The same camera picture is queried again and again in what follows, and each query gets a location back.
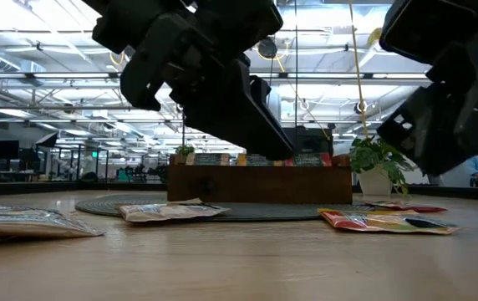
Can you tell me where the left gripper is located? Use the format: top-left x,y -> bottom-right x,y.
82,0 -> 294,161

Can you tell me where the yellow mango tea packet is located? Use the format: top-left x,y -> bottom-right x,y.
236,153 -> 285,167
317,207 -> 462,236

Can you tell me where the brown wooden tea box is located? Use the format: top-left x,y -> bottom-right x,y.
166,153 -> 353,205

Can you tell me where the red strawberry tea packet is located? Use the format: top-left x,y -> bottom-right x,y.
363,200 -> 449,214
292,151 -> 333,167

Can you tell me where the green plant in white pot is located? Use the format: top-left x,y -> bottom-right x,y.
348,136 -> 419,197

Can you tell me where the small background green plant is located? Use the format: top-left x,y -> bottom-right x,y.
175,144 -> 196,158

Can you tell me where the round grey woven placemat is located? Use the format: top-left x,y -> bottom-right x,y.
74,192 -> 376,222

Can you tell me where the long ceiling light strip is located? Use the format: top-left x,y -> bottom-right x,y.
0,71 -> 432,81

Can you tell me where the black studio lamp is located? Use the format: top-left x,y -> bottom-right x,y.
33,132 -> 59,149

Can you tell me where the black computer monitor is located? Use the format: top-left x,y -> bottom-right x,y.
0,140 -> 21,161

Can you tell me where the black ceiling cable reel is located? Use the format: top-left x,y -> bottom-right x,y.
257,36 -> 280,60

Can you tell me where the black hanging cable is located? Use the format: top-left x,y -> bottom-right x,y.
292,0 -> 300,129

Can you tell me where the yellow hanging cable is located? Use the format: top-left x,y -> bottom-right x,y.
347,0 -> 370,141

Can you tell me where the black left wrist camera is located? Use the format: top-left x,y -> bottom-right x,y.
119,14 -> 181,112

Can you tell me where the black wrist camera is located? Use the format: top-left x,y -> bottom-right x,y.
119,14 -> 181,112
379,0 -> 478,64

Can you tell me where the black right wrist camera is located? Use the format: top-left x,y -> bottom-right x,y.
379,0 -> 478,64

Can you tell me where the black aluminium table frame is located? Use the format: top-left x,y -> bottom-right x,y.
0,180 -> 478,202

